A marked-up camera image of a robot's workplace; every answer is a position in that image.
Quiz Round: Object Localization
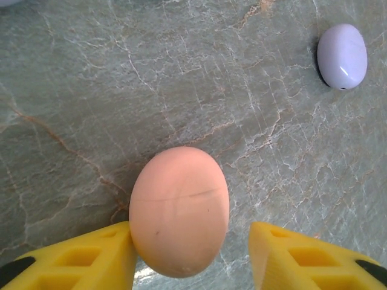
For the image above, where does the purple earbud charging case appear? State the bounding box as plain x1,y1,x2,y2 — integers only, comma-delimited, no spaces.
316,23,369,91

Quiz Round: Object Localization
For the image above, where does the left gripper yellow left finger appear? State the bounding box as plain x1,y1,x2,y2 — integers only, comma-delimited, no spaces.
0,220,138,290

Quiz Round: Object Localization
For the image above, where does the pink earbud charging case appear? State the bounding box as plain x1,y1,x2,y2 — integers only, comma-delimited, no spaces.
128,146,230,279

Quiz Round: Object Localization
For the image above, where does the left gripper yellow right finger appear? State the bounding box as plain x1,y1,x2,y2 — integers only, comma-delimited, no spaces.
248,221,387,290

